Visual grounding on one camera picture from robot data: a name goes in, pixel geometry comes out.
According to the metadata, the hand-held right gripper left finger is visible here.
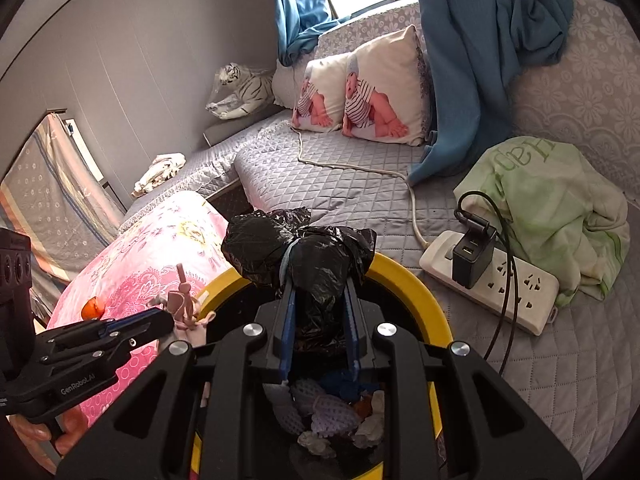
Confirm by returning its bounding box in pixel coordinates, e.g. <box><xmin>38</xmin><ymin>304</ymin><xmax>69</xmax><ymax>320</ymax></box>
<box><xmin>55</xmin><ymin>280</ymin><xmax>301</xmax><ymax>480</ymax></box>

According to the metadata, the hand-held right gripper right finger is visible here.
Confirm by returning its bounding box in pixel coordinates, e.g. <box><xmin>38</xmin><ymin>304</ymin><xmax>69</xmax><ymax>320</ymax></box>
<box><xmin>342</xmin><ymin>277</ymin><xmax>583</xmax><ymax>480</ymax></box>

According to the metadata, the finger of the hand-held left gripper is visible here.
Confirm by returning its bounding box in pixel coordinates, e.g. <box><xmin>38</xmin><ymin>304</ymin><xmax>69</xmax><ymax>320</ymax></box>
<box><xmin>107</xmin><ymin>315</ymin><xmax>175</xmax><ymax>351</ymax></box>
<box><xmin>35</xmin><ymin>308</ymin><xmax>163</xmax><ymax>348</ymax></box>

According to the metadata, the black plastic bag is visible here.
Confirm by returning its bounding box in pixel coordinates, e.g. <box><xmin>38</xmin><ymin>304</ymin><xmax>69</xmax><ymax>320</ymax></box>
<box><xmin>221</xmin><ymin>207</ymin><xmax>377</xmax><ymax>356</ymax></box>

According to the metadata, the yellow trash bin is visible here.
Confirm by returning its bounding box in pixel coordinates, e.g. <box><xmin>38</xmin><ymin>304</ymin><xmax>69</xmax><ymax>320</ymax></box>
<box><xmin>192</xmin><ymin>251</ymin><xmax>448</xmax><ymax>480</ymax></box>

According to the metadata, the person's left hand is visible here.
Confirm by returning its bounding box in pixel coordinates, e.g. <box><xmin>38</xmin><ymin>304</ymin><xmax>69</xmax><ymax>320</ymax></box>
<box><xmin>10</xmin><ymin>402</ymin><xmax>93</xmax><ymax>473</ymax></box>

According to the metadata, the orange fruit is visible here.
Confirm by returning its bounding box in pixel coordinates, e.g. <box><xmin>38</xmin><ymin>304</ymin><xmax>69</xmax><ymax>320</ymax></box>
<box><xmin>80</xmin><ymin>297</ymin><xmax>107</xmax><ymax>321</ymax></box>

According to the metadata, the cream folded cloth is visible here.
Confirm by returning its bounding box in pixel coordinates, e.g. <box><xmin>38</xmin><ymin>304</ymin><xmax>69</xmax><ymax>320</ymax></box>
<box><xmin>131</xmin><ymin>152</ymin><xmax>186</xmax><ymax>198</ymax></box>

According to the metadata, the striped grey hanging sheet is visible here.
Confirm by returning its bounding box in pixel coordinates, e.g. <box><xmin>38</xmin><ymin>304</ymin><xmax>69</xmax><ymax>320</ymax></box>
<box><xmin>0</xmin><ymin>112</ymin><xmax>128</xmax><ymax>306</ymax></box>

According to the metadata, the grey lace-edged bed sheet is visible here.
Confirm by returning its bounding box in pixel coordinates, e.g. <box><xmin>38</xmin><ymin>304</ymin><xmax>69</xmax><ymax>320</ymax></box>
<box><xmin>120</xmin><ymin>150</ymin><xmax>241</xmax><ymax>231</ymax></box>

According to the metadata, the white power strip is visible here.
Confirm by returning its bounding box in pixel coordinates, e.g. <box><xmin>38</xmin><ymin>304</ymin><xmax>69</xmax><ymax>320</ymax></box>
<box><xmin>419</xmin><ymin>230</ymin><xmax>560</xmax><ymax>336</ymax></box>

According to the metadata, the light green blanket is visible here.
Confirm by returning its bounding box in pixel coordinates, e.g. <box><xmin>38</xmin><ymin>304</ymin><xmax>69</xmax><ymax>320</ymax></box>
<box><xmin>453</xmin><ymin>136</ymin><xmax>631</xmax><ymax>309</ymax></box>

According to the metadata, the baby print pillow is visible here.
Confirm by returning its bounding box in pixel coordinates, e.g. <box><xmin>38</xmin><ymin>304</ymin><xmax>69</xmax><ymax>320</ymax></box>
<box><xmin>291</xmin><ymin>52</ymin><xmax>353</xmax><ymax>133</ymax></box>
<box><xmin>341</xmin><ymin>25</ymin><xmax>432</xmax><ymax>147</ymax></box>

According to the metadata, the white tiger plush toy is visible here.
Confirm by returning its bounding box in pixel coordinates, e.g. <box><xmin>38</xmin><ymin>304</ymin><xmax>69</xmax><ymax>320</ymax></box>
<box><xmin>206</xmin><ymin>62</ymin><xmax>276</xmax><ymax>121</ymax></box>

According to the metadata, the light grey pillow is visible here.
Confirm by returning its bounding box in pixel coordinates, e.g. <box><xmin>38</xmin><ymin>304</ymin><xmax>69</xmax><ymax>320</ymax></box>
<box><xmin>272</xmin><ymin>57</ymin><xmax>321</xmax><ymax>108</ymax></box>

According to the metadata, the blue blanket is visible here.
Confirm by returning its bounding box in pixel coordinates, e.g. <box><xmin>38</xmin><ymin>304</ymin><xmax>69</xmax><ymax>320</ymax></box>
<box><xmin>407</xmin><ymin>0</ymin><xmax>576</xmax><ymax>188</ymax></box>

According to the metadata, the grey floral backrest cover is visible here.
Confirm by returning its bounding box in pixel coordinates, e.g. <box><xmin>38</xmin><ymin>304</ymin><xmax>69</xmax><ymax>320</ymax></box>
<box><xmin>315</xmin><ymin>0</ymin><xmax>640</xmax><ymax>241</ymax></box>

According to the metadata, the white power cord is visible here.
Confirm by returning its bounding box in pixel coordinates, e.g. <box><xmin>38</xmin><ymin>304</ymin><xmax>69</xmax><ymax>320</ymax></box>
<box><xmin>291</xmin><ymin>127</ymin><xmax>431</xmax><ymax>251</ymax></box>

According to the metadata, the black charger with cable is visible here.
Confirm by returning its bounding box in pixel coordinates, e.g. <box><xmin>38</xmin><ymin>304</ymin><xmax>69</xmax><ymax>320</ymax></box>
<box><xmin>452</xmin><ymin>191</ymin><xmax>521</xmax><ymax>376</ymax></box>

